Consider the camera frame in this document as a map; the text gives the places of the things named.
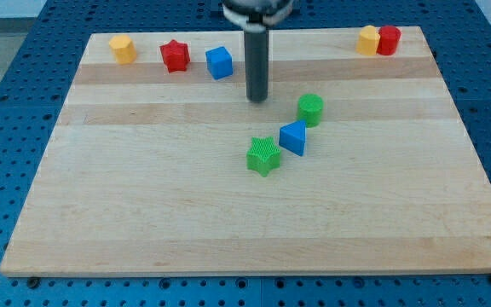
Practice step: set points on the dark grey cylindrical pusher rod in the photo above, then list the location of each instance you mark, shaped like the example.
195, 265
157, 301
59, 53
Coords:
256, 65

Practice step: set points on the red star block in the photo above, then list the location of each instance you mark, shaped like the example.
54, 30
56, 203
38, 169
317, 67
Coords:
175, 56

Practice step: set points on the yellow heart block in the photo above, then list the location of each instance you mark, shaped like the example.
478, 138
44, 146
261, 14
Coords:
367, 41

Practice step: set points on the green star block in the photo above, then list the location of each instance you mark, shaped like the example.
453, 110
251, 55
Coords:
263, 155

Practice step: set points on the blue cube block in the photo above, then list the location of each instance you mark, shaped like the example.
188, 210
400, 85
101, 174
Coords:
219, 62

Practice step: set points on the green cylinder block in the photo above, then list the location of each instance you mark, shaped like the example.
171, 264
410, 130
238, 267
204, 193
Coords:
310, 109

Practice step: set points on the blue triangle block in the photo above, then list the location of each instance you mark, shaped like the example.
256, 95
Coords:
293, 137

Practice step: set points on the red cylinder block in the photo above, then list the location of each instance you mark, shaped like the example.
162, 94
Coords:
389, 38

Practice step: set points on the yellow hexagon block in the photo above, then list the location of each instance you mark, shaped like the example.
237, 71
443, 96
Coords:
123, 49

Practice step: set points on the wooden board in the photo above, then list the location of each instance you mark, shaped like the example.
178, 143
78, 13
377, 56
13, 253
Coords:
145, 171

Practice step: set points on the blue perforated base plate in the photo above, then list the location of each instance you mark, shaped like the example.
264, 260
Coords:
34, 87

